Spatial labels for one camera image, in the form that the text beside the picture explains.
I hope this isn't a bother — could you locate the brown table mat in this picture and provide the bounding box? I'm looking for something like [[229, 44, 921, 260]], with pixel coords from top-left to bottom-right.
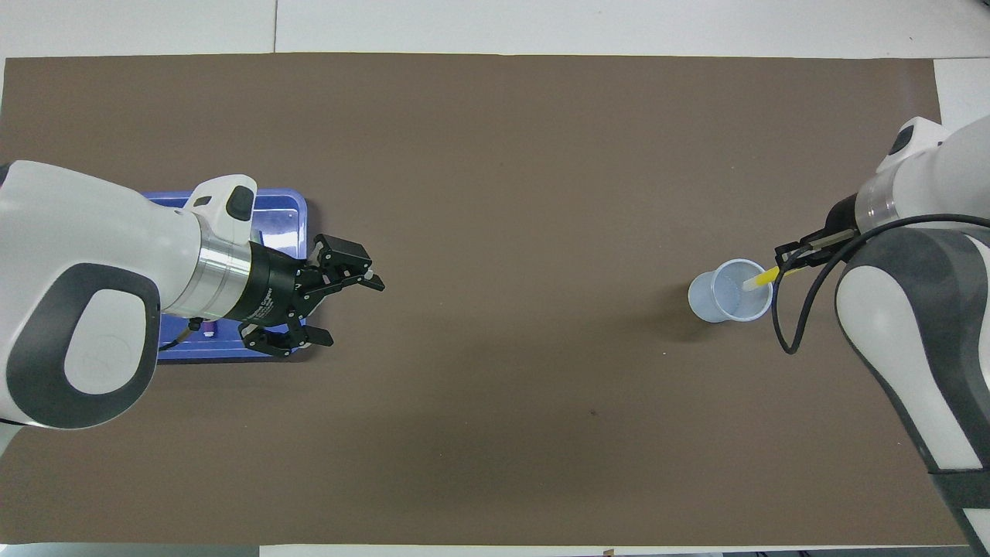
[[0, 53, 987, 546]]

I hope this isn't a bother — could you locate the translucent plastic cup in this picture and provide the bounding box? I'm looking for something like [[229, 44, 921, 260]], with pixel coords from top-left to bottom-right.
[[688, 258, 774, 324]]

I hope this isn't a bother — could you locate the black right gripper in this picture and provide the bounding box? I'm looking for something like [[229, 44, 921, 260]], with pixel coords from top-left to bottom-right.
[[775, 193, 862, 268]]

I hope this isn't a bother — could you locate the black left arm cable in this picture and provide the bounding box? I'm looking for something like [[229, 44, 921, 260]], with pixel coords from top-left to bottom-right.
[[159, 317, 206, 354]]

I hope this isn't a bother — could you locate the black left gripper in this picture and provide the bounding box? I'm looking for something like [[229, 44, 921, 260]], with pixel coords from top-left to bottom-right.
[[237, 234, 386, 359]]

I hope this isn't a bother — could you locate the blue plastic tray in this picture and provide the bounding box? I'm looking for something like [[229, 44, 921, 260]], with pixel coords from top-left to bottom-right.
[[143, 188, 310, 363]]

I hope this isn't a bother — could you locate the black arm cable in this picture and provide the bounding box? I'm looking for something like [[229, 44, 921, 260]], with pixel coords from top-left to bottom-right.
[[771, 214, 990, 356], [159, 317, 206, 354]]

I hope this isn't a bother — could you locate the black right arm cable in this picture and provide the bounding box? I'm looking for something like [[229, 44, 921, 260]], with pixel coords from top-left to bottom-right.
[[771, 214, 990, 356]]

